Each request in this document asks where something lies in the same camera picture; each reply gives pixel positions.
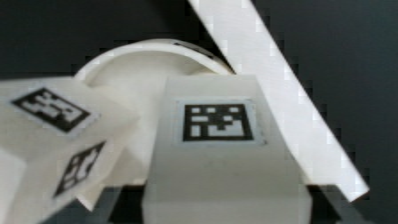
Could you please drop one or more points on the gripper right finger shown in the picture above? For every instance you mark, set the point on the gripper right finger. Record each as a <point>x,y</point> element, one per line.
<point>333,210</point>

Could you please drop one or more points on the white stool leg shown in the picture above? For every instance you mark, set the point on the white stool leg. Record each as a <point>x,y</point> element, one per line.
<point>65,126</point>
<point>225,176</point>

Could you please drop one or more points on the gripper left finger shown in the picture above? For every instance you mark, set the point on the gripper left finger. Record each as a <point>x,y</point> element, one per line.
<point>118,209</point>

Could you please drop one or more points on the white round stool seat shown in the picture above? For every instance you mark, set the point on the white round stool seat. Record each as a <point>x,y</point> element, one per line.
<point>127,74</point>

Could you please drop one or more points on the white right fence rail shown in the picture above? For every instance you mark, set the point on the white right fence rail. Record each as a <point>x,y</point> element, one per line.
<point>241,35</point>

